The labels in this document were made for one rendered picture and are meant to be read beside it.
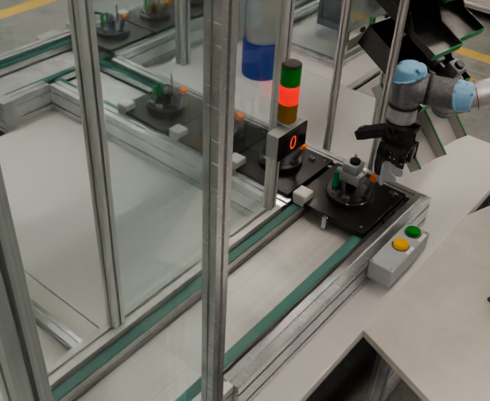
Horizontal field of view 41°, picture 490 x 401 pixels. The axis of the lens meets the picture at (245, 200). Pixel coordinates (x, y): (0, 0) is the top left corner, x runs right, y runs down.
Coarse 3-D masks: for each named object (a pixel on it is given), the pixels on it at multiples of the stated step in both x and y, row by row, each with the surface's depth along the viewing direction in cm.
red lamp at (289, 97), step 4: (280, 84) 160; (280, 88) 160; (284, 88) 159; (288, 88) 158; (292, 88) 158; (296, 88) 159; (280, 92) 160; (284, 92) 159; (288, 92) 159; (292, 92) 159; (296, 92) 159; (280, 96) 161; (284, 96) 160; (288, 96) 160; (292, 96) 160; (296, 96) 160; (280, 100) 162; (284, 100) 161; (288, 100) 160; (292, 100) 160; (296, 100) 161; (284, 104) 161; (288, 104) 161; (292, 104) 161; (296, 104) 162
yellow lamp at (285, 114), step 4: (280, 104) 162; (280, 108) 163; (284, 108) 162; (288, 108) 162; (292, 108) 162; (296, 108) 163; (280, 112) 163; (284, 112) 162; (288, 112) 162; (292, 112) 162; (296, 112) 164; (280, 116) 164; (284, 116) 163; (288, 116) 163; (292, 116) 163; (296, 116) 165; (280, 120) 164; (284, 120) 164; (288, 120) 164; (292, 120) 164
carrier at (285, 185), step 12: (288, 156) 201; (300, 156) 202; (324, 156) 206; (288, 168) 196; (300, 168) 200; (312, 168) 200; (324, 168) 201; (288, 180) 195; (300, 180) 195; (312, 180) 198; (288, 192) 190
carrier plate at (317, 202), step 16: (320, 176) 197; (320, 192) 191; (384, 192) 192; (400, 192) 193; (320, 208) 185; (336, 208) 185; (368, 208) 186; (384, 208) 186; (336, 224) 182; (352, 224) 180; (368, 224) 180
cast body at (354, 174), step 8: (352, 160) 182; (360, 160) 183; (336, 168) 188; (344, 168) 184; (352, 168) 182; (360, 168) 183; (344, 176) 185; (352, 176) 183; (360, 176) 183; (352, 184) 185; (360, 184) 185
